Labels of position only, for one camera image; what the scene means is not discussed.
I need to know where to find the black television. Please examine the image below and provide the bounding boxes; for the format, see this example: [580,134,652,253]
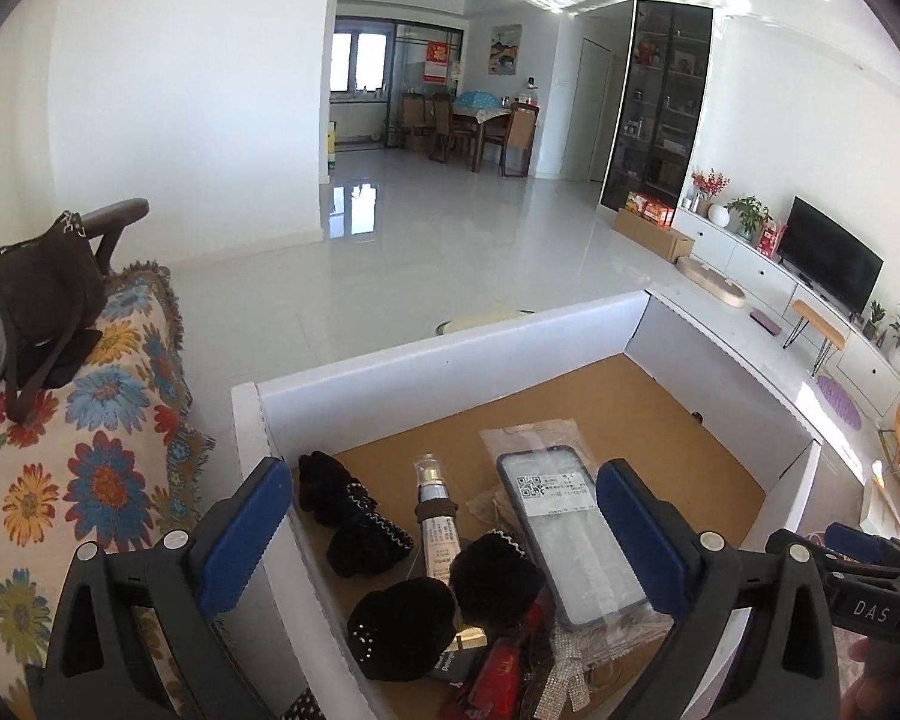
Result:
[776,196,884,316]

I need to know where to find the sofa with floral blanket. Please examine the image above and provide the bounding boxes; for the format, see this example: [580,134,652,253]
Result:
[0,199,215,720]

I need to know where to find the person's right hand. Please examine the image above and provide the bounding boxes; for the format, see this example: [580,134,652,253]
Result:
[844,639,900,720]

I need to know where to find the white cardboard storage box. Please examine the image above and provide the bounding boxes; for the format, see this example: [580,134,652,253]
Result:
[231,289,826,720]

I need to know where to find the wooden dining chair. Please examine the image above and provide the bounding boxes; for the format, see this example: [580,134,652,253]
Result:
[427,94,460,164]
[501,105,541,179]

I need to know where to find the white door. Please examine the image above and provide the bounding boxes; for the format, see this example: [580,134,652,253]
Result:
[562,37,614,182]

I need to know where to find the leafy green potted plant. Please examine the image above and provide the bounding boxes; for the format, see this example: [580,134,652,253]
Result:
[726,196,772,241]

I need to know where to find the black velvet scrunchie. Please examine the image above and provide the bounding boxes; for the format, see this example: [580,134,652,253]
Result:
[345,577,458,683]
[450,531,546,631]

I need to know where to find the cream tube with silver cap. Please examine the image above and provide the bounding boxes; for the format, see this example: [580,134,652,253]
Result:
[412,454,464,584]

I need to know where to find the brown cardboard box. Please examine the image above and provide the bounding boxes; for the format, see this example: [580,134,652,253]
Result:
[613,208,695,263]

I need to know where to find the dining table with blue cloth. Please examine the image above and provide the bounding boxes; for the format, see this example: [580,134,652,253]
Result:
[450,92,512,173]

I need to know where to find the phone case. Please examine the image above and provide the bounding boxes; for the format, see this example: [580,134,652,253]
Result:
[480,424,677,640]

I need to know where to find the black hair tie bundle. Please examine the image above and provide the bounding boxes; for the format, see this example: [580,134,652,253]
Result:
[298,450,415,580]

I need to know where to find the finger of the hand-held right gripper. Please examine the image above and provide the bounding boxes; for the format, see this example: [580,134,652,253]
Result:
[826,523,900,578]

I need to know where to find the red flowers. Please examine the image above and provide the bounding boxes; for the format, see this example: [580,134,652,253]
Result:
[690,169,730,203]

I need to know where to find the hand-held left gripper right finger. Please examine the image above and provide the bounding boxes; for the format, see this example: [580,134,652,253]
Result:
[596,459,841,720]

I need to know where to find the balcony window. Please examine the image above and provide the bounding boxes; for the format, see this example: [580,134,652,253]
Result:
[330,30,391,91]

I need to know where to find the brown handbag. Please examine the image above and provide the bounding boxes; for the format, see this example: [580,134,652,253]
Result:
[0,210,111,422]

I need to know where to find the red cone-shaped packet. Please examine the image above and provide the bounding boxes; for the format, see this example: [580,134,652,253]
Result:
[441,636,535,720]

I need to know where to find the orange snack boxes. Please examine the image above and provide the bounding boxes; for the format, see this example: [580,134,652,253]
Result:
[626,191,676,226]

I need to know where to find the black glass display cabinet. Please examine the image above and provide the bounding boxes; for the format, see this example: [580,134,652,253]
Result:
[600,0,713,211]

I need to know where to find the white television cabinet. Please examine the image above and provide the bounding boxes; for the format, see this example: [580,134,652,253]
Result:
[675,206,900,421]

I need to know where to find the oval beige tray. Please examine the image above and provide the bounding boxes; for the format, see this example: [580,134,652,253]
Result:
[677,256,749,308]

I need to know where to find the rhinestone bow hair clip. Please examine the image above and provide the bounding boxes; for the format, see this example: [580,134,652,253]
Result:
[546,628,595,720]

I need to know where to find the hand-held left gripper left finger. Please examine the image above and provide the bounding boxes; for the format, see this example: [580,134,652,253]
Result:
[41,457,293,720]

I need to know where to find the purple floor mat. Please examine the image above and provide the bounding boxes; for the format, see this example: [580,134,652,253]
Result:
[817,375,865,430]

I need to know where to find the framed painting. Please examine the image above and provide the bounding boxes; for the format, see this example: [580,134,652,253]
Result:
[489,24,522,77]

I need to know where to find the wooden bench stool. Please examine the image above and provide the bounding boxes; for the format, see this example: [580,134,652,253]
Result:
[784,300,848,376]

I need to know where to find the black box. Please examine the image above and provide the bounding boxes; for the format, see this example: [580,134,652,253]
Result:
[426,645,490,692]

